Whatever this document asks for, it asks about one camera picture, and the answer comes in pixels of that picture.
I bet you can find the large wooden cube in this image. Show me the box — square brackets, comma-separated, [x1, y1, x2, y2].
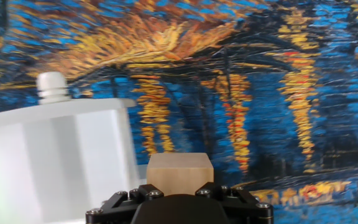
[146, 152, 214, 196]

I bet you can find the starry night painting cloth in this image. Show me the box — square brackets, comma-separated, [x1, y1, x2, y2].
[0, 0, 358, 224]

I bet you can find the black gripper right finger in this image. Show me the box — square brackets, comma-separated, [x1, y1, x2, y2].
[195, 181, 275, 224]

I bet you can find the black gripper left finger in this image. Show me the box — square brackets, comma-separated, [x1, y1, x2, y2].
[85, 183, 165, 224]

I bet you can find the white drawer with knob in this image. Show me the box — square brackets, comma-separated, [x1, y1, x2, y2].
[0, 71, 149, 224]

